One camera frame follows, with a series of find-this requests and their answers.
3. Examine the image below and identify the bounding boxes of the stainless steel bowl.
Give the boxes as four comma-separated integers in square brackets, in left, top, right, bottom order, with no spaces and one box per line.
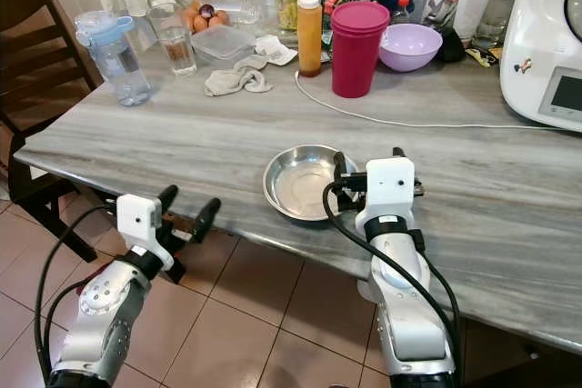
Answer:
[263,144,356,223]

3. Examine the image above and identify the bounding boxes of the lilac plastic bowl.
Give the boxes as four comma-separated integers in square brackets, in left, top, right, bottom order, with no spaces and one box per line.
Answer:
[378,23,444,74]

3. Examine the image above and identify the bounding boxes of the magenta plastic tumbler with lid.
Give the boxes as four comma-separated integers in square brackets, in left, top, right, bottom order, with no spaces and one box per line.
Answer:
[329,0,392,100]

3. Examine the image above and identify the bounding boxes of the small black object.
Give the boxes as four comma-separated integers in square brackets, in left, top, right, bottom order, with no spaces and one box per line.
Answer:
[434,26,466,65]

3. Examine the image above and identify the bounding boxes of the small yellow sachet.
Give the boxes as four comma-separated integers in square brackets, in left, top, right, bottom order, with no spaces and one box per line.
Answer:
[464,46,502,69]

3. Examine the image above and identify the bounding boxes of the orange liquid bottle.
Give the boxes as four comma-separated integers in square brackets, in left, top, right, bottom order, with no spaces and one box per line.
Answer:
[296,0,325,79]

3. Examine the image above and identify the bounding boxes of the crumpled grey cloth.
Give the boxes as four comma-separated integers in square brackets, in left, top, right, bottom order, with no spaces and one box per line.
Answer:
[204,55,275,97]

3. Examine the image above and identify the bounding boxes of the clear bottle with blue lid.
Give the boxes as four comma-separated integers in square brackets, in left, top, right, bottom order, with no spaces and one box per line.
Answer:
[74,11,153,108]

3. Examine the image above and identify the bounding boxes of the small bottle with red cap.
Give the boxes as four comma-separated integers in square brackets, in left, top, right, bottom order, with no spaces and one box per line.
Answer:
[391,0,411,26]

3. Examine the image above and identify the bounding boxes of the clear drinking glass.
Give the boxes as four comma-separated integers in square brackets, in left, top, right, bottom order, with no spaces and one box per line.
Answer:
[153,14,199,77]

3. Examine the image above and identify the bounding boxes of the clear plastic measuring jug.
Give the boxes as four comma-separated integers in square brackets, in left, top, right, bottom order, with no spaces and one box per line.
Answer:
[422,0,502,45]

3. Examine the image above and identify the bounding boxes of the clear lidded plastic container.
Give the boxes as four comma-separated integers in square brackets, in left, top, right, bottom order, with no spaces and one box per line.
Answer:
[192,25,258,67]

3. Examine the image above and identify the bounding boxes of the white kitchen appliance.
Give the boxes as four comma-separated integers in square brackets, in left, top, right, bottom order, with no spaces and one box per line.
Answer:
[499,0,582,134]

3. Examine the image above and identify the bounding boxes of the tall clear plastic bottle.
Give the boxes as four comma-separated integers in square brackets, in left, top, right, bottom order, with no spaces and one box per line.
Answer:
[470,0,535,52]

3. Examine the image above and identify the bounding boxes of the dark wooden chair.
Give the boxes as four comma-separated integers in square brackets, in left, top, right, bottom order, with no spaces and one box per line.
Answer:
[0,0,99,264]

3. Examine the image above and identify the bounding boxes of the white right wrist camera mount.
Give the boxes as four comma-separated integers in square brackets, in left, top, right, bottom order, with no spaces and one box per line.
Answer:
[354,157,418,235]

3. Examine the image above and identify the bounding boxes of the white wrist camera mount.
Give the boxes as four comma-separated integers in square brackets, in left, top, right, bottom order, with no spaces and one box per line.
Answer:
[116,194,176,272]
[354,157,418,235]

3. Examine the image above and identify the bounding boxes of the white power cable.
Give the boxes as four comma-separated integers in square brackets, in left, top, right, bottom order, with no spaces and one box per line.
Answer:
[293,71,530,131]

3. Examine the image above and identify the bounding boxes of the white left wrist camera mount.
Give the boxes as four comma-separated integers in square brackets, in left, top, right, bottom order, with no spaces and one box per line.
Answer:
[116,194,176,272]

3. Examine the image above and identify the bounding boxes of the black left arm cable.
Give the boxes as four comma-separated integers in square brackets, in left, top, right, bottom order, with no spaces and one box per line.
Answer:
[34,204,119,384]

